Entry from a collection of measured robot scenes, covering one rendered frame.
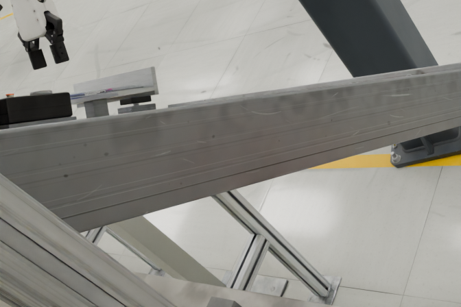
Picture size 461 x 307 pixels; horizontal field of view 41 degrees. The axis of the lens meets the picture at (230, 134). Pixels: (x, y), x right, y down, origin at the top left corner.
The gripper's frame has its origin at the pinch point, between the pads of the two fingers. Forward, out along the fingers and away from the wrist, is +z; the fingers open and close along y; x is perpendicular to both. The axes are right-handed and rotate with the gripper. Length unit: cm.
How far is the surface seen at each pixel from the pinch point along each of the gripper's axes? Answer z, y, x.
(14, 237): 7, -91, 57
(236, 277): 60, -14, -20
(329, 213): 66, -7, -69
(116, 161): 6, -87, 48
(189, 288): 43, -37, 10
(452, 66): 15, -80, -11
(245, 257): 57, -15, -24
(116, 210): 9, -87, 49
